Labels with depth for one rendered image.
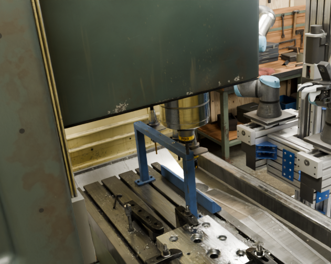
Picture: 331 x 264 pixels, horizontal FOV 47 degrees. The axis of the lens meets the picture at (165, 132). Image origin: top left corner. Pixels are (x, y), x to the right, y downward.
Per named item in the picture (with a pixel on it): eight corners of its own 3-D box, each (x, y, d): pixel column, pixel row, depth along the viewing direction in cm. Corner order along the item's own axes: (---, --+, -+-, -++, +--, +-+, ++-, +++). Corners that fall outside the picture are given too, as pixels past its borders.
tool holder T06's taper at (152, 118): (147, 122, 183) (145, 109, 180) (155, 120, 184) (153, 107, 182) (151, 125, 179) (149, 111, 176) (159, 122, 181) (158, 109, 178)
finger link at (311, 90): (307, 105, 145) (322, 100, 149) (308, 89, 142) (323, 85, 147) (300, 103, 147) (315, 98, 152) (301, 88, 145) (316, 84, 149)
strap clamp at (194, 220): (183, 227, 157) (180, 196, 151) (201, 243, 146) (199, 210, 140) (176, 230, 155) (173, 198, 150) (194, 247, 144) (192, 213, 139)
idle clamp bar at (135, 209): (134, 211, 170) (133, 199, 168) (167, 239, 150) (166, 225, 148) (125, 215, 168) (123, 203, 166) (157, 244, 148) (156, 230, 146)
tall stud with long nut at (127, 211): (132, 227, 159) (128, 201, 155) (135, 230, 157) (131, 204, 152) (126, 230, 158) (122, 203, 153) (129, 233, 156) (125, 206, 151)
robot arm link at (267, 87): (278, 102, 221) (278, 79, 216) (254, 101, 227) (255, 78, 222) (281, 96, 231) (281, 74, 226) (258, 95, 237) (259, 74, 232)
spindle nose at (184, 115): (150, 123, 123) (146, 88, 119) (184, 110, 133) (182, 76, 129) (185, 134, 112) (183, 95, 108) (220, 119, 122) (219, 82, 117)
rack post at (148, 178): (151, 176, 200) (145, 123, 189) (156, 180, 196) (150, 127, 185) (134, 182, 196) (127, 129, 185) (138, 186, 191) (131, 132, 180)
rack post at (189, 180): (198, 215, 164) (194, 152, 153) (205, 220, 160) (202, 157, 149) (179, 222, 160) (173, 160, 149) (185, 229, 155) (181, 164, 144)
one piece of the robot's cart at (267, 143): (266, 153, 232) (267, 140, 229) (277, 158, 225) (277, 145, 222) (255, 157, 229) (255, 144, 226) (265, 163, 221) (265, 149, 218)
